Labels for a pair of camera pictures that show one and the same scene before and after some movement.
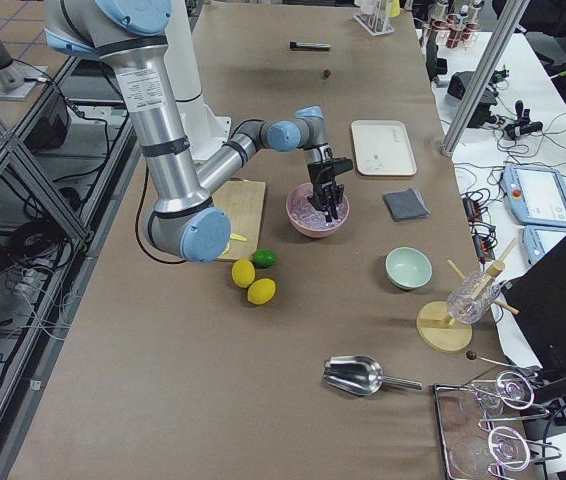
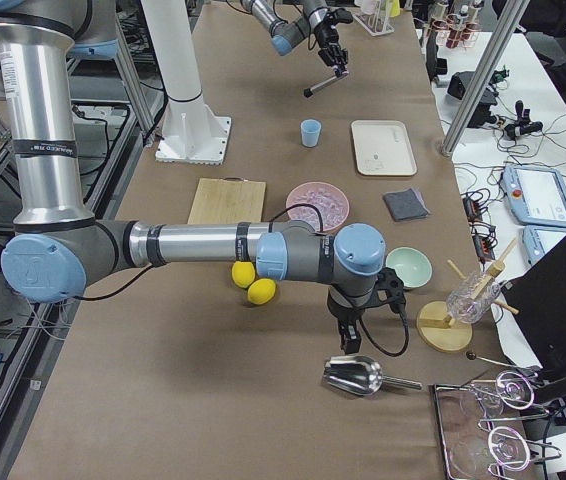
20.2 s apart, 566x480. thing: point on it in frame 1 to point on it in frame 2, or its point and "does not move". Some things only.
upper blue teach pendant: (538, 197) does not move
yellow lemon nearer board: (243, 273) does not move
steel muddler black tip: (309, 46) to (338, 76)
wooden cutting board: (243, 202) does not move
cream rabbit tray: (383, 148) does not move
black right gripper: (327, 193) to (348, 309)
